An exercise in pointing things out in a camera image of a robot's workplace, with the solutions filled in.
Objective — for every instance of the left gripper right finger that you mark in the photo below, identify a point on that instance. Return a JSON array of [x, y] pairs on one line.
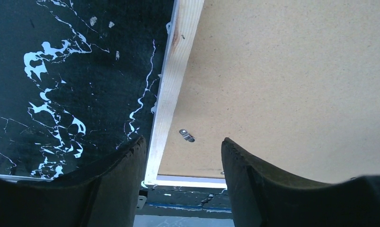
[[263, 195]]

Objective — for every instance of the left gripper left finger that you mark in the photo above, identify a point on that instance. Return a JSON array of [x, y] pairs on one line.
[[102, 194]]

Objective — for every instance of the white wooden photo frame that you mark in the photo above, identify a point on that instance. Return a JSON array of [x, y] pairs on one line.
[[294, 82]]

